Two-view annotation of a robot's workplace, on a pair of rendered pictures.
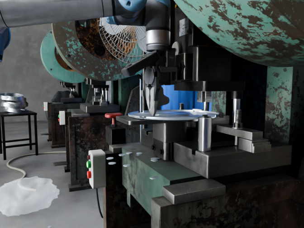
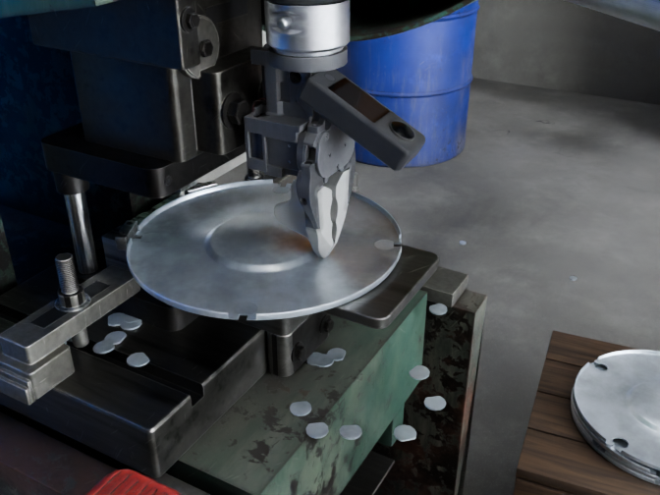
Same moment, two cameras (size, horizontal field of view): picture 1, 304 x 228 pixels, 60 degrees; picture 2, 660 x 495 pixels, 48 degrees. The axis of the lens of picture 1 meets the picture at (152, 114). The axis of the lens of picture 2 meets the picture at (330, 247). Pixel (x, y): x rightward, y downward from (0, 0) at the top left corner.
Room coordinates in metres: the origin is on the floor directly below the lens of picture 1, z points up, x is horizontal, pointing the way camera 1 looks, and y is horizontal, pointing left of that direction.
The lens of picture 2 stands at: (1.21, 0.53, 1.16)
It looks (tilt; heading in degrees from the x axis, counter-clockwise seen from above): 29 degrees down; 233
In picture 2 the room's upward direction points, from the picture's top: straight up
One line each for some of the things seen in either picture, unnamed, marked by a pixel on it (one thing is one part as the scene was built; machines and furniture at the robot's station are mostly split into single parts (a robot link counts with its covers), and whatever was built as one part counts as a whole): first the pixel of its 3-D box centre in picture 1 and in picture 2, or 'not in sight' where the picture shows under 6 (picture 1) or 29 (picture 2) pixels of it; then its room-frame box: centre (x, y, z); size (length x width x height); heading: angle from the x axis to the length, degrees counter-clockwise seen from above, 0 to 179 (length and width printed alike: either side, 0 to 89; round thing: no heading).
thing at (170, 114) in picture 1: (173, 114); (265, 239); (0.85, -0.07, 0.79); 0.29 x 0.29 x 0.01
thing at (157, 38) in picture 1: (157, 40); (305, 25); (0.83, -0.02, 1.02); 0.08 x 0.08 x 0.05
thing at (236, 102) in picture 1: (236, 107); not in sight; (0.85, -0.27, 0.81); 0.02 x 0.02 x 0.14
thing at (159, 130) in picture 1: (159, 135); (306, 303); (0.83, -0.02, 0.72); 0.25 x 0.14 x 0.14; 114
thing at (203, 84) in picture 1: (206, 89); (163, 148); (0.90, -0.19, 0.86); 0.20 x 0.16 x 0.05; 24
